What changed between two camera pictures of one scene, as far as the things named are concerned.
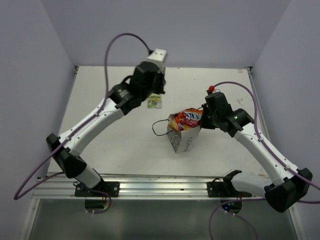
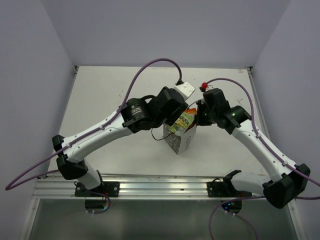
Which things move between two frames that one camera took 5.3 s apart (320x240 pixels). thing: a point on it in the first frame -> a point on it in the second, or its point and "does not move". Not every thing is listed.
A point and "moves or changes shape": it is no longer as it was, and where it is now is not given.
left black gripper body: x=157 y=87 -> x=170 y=119
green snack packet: x=154 y=101 moves or changes shape
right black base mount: x=216 y=188 does not move
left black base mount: x=104 y=189 does not move
